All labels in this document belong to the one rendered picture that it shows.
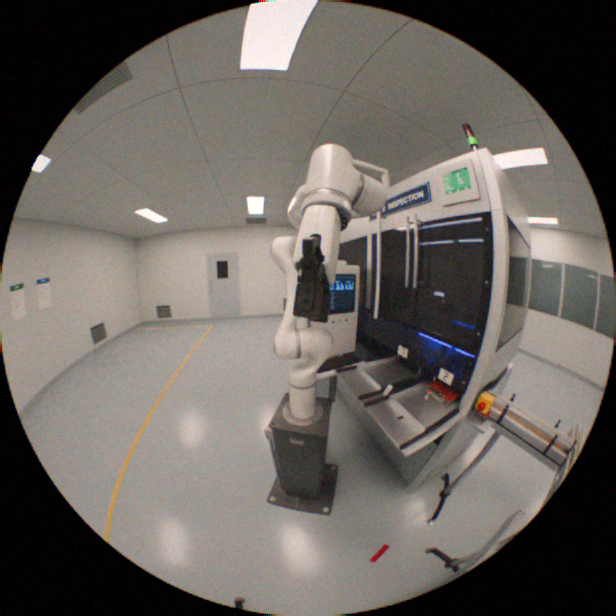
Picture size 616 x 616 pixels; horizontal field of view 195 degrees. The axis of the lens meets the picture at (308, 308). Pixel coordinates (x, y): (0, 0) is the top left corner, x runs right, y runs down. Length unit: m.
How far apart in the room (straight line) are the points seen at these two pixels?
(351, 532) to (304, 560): 0.36
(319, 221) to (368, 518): 1.62
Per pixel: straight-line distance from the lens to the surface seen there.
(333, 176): 0.32
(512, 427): 1.11
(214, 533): 1.62
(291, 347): 0.64
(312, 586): 1.52
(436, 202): 1.08
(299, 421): 0.86
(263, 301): 5.86
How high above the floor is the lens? 1.50
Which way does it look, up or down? 12 degrees down
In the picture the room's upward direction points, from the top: straight up
